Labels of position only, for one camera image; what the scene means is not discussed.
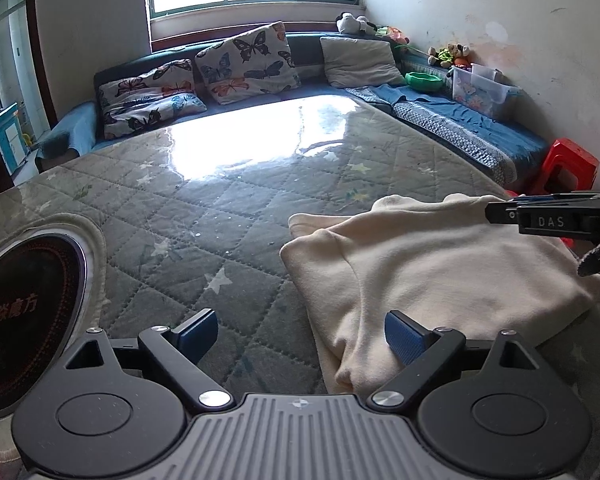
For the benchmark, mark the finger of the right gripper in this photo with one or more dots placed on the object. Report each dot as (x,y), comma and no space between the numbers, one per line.
(502,212)
(570,199)

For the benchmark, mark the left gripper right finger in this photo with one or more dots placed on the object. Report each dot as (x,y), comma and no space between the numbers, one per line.
(428,357)

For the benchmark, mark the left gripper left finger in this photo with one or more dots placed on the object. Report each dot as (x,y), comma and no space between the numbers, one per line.
(172,356)

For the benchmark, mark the cream sweatshirt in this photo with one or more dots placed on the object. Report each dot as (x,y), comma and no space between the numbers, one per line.
(441,264)

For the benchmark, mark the red plastic stool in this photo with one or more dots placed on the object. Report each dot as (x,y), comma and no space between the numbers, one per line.
(567,167)

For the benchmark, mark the clear plastic storage box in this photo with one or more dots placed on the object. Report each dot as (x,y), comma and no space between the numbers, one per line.
(481,90)

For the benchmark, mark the quilted grey star tablecloth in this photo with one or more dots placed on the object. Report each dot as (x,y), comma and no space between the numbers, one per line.
(194,216)

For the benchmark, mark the green plastic bowl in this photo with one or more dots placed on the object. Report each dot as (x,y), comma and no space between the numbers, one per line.
(424,82)

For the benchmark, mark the black round induction cooktop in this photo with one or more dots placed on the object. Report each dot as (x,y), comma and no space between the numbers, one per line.
(42,285)

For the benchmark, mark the plush toys pile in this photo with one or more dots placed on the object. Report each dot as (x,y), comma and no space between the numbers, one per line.
(453,55)

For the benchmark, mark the grey cushion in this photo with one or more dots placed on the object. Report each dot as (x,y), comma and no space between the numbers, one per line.
(355,63)

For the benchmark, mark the panda plush toy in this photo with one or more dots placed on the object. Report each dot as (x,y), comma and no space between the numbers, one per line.
(348,24)

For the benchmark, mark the flat butterfly pillow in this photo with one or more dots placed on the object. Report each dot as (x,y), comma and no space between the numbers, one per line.
(140,103)

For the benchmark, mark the blue small cabinet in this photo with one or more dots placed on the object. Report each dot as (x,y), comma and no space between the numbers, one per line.
(12,146)

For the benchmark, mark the upright butterfly pillow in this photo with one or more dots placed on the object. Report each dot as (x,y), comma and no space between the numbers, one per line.
(255,63)

